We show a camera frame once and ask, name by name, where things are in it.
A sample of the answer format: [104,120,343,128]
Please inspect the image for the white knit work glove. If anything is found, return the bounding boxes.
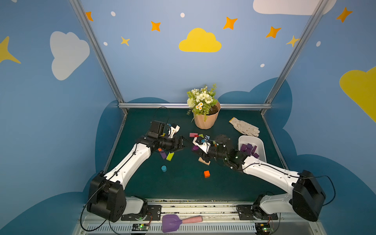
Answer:
[229,117,260,137]

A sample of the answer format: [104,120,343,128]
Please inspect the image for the purple triangle prism block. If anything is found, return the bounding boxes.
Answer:
[244,149,252,156]

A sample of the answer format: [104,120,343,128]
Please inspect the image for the pale wooden long block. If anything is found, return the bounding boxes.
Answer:
[198,157,211,165]

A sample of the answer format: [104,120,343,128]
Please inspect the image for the purple pink toy shovel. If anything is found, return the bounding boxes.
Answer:
[162,214,203,233]

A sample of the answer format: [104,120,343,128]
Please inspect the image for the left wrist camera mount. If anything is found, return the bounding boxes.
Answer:
[167,123,180,139]

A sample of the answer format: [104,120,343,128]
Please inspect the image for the white storage bin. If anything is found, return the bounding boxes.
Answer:
[238,135,267,162]

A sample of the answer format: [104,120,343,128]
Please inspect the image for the lime green bar block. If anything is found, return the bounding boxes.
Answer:
[166,152,175,161]

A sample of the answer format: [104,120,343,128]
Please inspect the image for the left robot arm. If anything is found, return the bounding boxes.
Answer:
[86,121,184,222]

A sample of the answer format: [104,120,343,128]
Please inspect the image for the orange cube block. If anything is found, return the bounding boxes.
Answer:
[204,170,210,178]

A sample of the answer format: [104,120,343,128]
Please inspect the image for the purple long block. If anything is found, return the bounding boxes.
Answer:
[160,151,167,159]

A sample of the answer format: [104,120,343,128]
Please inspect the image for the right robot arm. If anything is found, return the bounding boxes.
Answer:
[193,135,326,222]

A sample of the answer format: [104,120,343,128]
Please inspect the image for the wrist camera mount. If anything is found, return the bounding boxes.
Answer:
[193,136,212,154]
[167,123,180,139]

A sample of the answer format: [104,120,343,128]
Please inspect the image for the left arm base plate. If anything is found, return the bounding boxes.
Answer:
[120,205,162,221]

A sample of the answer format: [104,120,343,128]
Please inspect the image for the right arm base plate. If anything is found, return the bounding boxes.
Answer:
[236,205,279,220]

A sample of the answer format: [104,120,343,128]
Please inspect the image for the white green flower bouquet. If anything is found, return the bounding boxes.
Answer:
[187,84,219,121]

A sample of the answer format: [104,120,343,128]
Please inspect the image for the pink flower pot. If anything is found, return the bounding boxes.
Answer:
[194,102,221,130]

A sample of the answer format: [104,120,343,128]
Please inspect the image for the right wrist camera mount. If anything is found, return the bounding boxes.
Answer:
[193,136,212,154]

